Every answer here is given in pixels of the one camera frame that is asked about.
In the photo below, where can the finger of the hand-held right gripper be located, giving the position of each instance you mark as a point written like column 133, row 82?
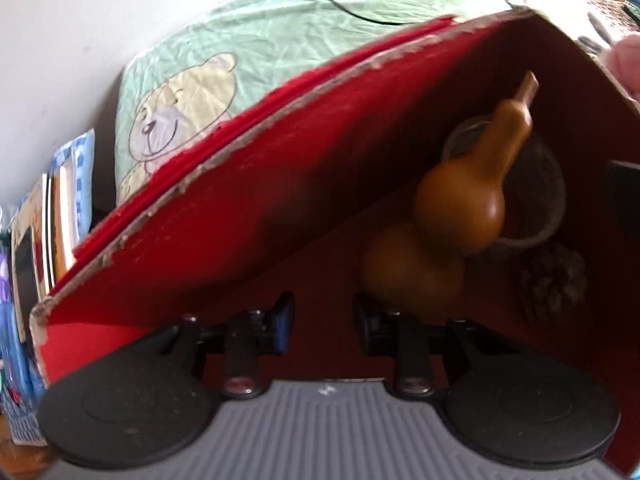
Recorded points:
column 622, row 195

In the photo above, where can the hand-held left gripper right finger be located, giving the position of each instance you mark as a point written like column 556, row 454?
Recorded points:
column 362, row 322

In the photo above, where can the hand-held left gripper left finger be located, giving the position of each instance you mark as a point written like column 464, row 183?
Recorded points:
column 282, row 322

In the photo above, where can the brown pine cone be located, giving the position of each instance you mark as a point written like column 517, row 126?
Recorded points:
column 552, row 280

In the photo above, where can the large red cardboard box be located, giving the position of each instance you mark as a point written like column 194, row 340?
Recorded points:
column 225, row 220

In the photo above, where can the brown wooden gourd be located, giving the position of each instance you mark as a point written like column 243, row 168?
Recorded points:
column 460, row 200

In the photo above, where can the light pink plush toy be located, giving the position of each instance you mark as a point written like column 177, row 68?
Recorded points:
column 625, row 62

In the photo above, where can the silver-edged book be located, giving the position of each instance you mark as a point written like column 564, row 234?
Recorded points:
column 62, row 220

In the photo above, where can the black phone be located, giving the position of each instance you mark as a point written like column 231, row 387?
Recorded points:
column 25, row 270

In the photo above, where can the green bear-print blanket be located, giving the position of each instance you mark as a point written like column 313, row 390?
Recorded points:
column 275, row 45

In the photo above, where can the stack of books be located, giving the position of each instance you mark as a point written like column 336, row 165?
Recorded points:
column 22, row 210

